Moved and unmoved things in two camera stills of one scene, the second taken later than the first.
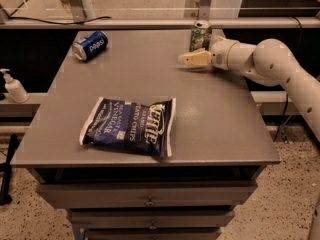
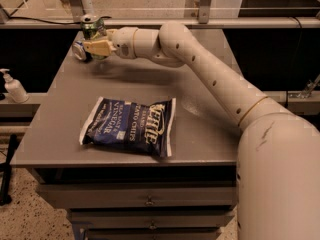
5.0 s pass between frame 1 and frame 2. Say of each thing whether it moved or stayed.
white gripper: moved
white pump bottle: stayed
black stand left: stayed
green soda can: moved
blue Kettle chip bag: stayed
